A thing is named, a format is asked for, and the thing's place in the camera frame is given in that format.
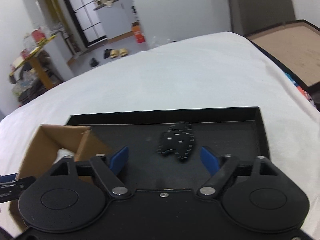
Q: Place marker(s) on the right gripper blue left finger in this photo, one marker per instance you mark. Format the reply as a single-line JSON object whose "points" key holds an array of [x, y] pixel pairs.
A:
{"points": [[119, 160]]}

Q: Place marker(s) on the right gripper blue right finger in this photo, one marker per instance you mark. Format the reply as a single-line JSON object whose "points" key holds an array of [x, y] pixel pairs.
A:
{"points": [[210, 160]]}

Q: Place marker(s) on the white tissue packet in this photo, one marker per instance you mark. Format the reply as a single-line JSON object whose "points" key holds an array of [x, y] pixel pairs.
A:
{"points": [[63, 153]]}

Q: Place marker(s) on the brown cardboard box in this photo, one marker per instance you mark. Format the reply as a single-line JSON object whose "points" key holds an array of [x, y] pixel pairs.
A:
{"points": [[63, 198]]}

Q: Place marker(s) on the black stitched fabric plush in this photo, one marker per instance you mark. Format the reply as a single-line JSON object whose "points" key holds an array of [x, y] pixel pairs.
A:
{"points": [[179, 140]]}

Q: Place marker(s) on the black shallow tray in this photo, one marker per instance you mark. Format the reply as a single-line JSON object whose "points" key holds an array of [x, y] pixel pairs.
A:
{"points": [[236, 131]]}

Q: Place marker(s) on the white bed blanket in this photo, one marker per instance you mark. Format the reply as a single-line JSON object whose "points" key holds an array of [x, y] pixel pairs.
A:
{"points": [[210, 71]]}

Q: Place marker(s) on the black slipper apart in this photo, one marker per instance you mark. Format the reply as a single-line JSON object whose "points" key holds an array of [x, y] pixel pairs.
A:
{"points": [[93, 62]]}

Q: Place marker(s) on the left yellow slipper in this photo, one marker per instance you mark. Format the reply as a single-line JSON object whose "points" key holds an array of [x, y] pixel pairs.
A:
{"points": [[114, 53]]}

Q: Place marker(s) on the right yellow slipper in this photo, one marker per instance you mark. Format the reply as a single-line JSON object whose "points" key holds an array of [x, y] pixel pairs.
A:
{"points": [[123, 52]]}

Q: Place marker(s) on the black slipper near yellow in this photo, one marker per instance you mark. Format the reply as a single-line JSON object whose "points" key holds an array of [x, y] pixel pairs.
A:
{"points": [[107, 53]]}

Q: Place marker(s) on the yellow round table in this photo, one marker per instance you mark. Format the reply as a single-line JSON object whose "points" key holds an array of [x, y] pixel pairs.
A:
{"points": [[34, 62]]}

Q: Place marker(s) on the orange carton on floor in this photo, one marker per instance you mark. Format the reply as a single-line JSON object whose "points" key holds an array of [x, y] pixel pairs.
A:
{"points": [[137, 31]]}

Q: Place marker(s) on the large brown framed board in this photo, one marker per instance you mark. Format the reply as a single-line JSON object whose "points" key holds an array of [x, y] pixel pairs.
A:
{"points": [[296, 45]]}

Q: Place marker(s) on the white kitchen cabinet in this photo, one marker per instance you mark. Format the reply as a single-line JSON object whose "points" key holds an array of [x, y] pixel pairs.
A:
{"points": [[117, 19]]}

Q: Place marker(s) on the red box on table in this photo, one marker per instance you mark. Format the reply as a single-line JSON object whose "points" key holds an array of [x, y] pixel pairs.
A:
{"points": [[38, 35]]}

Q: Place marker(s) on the grey upholstered panel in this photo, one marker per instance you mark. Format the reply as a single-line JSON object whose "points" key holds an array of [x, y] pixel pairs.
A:
{"points": [[248, 16]]}

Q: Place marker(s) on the black frame glass door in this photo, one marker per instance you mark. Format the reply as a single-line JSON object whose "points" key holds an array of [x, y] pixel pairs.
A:
{"points": [[86, 20]]}

